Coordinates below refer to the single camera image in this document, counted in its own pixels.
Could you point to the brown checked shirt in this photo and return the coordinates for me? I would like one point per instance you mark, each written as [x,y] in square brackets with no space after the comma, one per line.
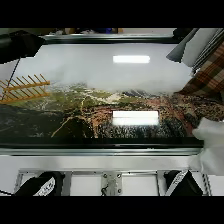
[210,76]

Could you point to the white long-sleeved shirt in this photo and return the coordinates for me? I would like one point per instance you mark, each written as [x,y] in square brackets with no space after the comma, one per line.
[210,146]

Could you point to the silver frame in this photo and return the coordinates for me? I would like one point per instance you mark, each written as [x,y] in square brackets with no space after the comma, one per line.
[100,163]

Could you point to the grey garment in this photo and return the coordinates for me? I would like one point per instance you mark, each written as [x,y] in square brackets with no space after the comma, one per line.
[181,50]

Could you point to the white folded garment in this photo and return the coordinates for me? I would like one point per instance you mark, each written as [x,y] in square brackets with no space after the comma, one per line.
[200,43]

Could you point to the striped garment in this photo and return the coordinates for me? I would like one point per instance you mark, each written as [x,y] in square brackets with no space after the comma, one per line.
[208,50]

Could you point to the wooden slatted rack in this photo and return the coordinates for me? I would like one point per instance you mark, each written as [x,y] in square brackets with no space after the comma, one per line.
[23,88]

